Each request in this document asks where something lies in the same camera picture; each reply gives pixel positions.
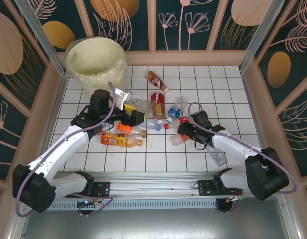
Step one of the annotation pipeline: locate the aluminium frame post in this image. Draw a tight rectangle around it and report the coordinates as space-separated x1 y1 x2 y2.
13 0 67 75
239 0 286 73

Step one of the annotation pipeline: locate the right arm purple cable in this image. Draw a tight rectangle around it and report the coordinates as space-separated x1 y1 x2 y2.
187 102 298 194

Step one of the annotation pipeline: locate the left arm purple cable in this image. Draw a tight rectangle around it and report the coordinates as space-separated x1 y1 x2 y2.
15 81 117 218

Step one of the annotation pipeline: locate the clear water bottle pale cap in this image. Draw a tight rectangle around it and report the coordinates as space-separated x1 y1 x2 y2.
206 145 230 167

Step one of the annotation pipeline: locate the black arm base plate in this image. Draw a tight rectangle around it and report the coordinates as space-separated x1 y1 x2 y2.
65 181 111 199
193 179 220 197

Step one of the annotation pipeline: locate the orange cap red label bottle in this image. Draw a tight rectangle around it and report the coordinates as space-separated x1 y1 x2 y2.
171 133 192 147

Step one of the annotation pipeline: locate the brown label drink bottle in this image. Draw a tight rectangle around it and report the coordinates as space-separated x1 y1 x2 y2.
146 71 170 93

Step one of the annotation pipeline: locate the orange label bottle brown cap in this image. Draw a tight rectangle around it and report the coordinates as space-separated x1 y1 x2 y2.
116 122 148 139

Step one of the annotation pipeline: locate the aluminium mounting rail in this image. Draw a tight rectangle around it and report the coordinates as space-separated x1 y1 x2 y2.
17 171 291 200

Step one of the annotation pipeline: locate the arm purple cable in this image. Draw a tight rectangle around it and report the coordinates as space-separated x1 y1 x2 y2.
187 102 298 194
15 81 117 218

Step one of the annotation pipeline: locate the red label cola bottle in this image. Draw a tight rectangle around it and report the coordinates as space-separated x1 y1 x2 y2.
164 116 194 130

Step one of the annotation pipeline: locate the white ribbed plastic bin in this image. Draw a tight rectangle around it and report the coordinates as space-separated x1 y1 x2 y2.
65 37 128 100

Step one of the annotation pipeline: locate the blue label clear water bottle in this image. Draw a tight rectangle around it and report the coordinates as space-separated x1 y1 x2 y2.
137 117 162 132

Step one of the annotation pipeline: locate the white trash bin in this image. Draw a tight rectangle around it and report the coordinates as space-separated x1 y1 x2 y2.
65 37 128 87

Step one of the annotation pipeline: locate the perforated metal cable tray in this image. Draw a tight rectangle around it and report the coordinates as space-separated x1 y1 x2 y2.
27 200 218 211

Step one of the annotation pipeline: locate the small control board with wires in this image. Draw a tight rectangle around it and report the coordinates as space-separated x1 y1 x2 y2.
77 198 105 208
226 193 245 203

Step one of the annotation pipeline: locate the red label brown tea bottle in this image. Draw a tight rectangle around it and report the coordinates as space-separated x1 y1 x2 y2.
150 91 167 125

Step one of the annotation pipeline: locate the large orange juice bottle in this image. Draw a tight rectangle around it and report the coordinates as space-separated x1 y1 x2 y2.
100 132 143 148

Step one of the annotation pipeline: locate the clear bottle white green label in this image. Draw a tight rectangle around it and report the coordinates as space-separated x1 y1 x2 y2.
128 98 153 114

